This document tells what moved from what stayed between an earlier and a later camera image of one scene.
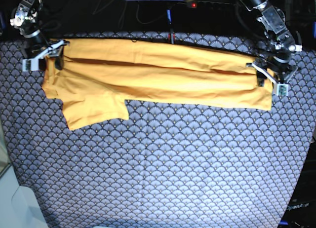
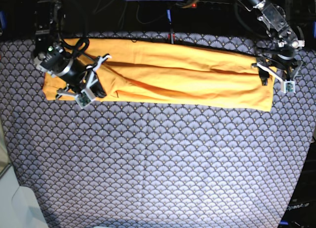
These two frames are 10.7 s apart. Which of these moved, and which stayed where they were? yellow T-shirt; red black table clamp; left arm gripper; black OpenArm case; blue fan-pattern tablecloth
Moved: left arm gripper; yellow T-shirt
Stayed: black OpenArm case; blue fan-pattern tablecloth; red black table clamp
